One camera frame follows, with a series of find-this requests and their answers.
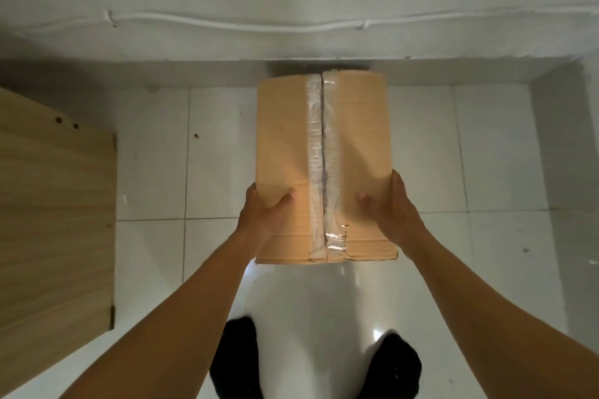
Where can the person's right hand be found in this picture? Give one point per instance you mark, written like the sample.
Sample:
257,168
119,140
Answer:
398,221

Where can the person's left hand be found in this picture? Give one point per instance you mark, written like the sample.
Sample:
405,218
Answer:
259,221

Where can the plain brown cardboard box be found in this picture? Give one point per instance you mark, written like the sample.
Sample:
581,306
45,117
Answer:
281,132

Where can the person's left forearm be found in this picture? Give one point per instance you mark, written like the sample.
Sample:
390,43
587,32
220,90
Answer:
164,328

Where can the person's right forearm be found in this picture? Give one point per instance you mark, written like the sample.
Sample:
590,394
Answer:
491,328

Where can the person's right black sock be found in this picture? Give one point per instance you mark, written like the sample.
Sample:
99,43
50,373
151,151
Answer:
393,370

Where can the light wooden table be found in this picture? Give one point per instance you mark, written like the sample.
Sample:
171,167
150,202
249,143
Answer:
47,202

